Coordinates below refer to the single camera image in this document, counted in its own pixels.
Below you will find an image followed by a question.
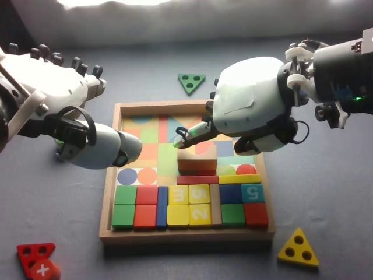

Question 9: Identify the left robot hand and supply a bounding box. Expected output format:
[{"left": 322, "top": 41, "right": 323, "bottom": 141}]
[{"left": 0, "top": 43, "right": 143, "bottom": 171}]

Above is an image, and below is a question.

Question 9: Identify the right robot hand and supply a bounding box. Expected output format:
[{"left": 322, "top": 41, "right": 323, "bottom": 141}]
[{"left": 172, "top": 57, "right": 300, "bottom": 155}]

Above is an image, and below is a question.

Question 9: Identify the plain wooden block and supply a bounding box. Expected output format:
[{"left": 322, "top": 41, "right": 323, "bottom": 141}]
[{"left": 177, "top": 145, "right": 219, "bottom": 176}]

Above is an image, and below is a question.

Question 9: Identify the green triangle with three holes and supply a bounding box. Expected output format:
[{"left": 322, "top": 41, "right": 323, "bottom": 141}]
[{"left": 177, "top": 73, "right": 206, "bottom": 96}]

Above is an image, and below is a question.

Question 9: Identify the white backdrop cloth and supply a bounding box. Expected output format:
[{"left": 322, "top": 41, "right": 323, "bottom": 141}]
[{"left": 17, "top": 0, "right": 373, "bottom": 50}]

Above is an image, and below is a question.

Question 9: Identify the grey table cloth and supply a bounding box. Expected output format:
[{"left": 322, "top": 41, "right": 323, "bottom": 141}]
[{"left": 0, "top": 31, "right": 373, "bottom": 280}]

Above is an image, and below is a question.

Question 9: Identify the wooden tray with colourful print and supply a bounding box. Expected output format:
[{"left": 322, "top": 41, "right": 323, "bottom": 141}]
[{"left": 98, "top": 99, "right": 277, "bottom": 245}]

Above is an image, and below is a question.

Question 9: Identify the yellow triangle with three holes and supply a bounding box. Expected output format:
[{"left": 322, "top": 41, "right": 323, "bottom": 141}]
[{"left": 276, "top": 227, "right": 320, "bottom": 268}]

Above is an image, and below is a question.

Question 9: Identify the red triangle with three holes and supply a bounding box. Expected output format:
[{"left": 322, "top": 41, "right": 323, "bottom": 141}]
[{"left": 16, "top": 242, "right": 57, "bottom": 279}]

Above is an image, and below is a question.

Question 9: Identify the red cylinder with plus sign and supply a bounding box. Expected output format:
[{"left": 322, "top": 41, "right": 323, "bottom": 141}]
[{"left": 30, "top": 260, "right": 62, "bottom": 280}]

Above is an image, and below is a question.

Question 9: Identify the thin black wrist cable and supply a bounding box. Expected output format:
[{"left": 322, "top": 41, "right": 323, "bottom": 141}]
[{"left": 291, "top": 120, "right": 311, "bottom": 145}]

